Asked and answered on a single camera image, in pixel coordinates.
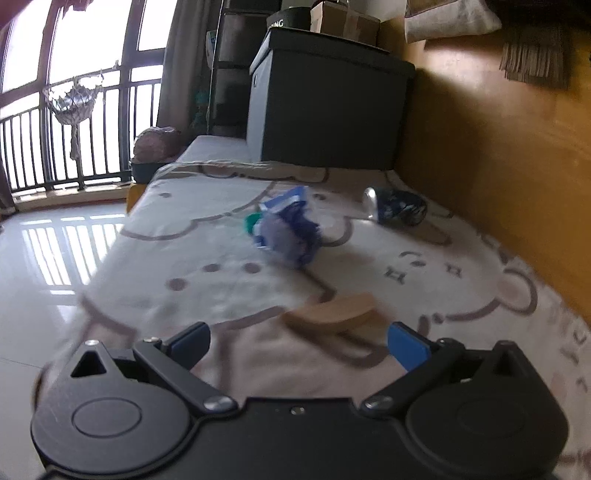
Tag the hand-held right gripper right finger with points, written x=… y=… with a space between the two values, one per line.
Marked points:
x=407 y=345

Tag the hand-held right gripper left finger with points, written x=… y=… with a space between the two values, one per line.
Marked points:
x=190 y=342

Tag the tan cardboard piece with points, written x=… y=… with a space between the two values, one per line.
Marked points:
x=332 y=311

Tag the bear print blanket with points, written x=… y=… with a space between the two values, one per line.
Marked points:
x=203 y=295

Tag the crushed dark blue can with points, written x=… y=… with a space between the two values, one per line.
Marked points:
x=399 y=207

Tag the blue crumpled plastic bag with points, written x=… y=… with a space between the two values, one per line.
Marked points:
x=288 y=230

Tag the dark basin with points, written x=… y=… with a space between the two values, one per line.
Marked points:
x=147 y=170

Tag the white mattress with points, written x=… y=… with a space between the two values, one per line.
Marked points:
x=212 y=148

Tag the grey plush cushion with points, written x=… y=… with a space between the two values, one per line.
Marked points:
x=157 y=143

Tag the wooden side panel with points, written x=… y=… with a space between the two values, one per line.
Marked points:
x=498 y=152

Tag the black balcony railing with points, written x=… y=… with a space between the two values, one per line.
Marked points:
x=92 y=138

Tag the brown curtain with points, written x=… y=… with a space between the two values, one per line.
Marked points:
x=5 y=189
x=184 y=69

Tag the dark storage box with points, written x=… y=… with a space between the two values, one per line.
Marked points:
x=323 y=101

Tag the hanging net basket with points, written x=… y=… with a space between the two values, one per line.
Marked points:
x=71 y=101

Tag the dark shelf unit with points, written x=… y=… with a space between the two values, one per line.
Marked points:
x=233 y=74

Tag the dark fringed throw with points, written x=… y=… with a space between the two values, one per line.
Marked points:
x=531 y=50

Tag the beige pillow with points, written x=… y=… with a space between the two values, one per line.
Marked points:
x=448 y=18

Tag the brown cardboard box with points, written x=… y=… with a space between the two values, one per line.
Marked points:
x=346 y=21

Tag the black lettered box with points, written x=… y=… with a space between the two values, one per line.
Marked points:
x=288 y=18

